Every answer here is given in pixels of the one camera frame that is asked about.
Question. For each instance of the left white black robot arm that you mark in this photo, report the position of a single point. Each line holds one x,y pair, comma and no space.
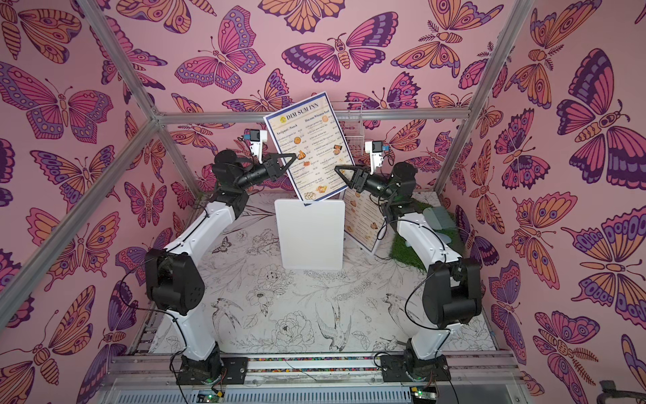
173,281

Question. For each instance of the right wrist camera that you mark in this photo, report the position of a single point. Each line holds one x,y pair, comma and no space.
376,151

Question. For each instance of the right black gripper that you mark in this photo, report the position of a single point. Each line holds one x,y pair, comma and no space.
358,179

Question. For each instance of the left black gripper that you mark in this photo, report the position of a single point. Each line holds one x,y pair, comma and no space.
270,170

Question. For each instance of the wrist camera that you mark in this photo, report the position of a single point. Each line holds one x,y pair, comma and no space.
376,151
255,140

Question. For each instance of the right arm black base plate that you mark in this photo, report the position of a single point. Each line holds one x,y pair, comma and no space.
408,368

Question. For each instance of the white rack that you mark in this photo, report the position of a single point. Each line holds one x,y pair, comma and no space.
311,237

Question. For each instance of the aluminium front rail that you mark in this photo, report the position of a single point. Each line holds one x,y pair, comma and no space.
460,377

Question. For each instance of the dim sum menu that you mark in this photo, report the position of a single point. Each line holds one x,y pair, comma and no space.
311,131
363,219

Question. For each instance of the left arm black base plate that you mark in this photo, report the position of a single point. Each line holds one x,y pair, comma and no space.
225,371

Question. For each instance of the green artificial grass mat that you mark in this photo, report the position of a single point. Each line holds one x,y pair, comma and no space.
407,221

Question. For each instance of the white wire wall basket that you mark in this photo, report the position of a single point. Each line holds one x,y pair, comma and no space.
350,117

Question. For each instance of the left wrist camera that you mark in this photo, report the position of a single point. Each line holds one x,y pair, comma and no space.
255,140

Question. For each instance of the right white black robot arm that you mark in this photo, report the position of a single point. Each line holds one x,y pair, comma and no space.
451,295

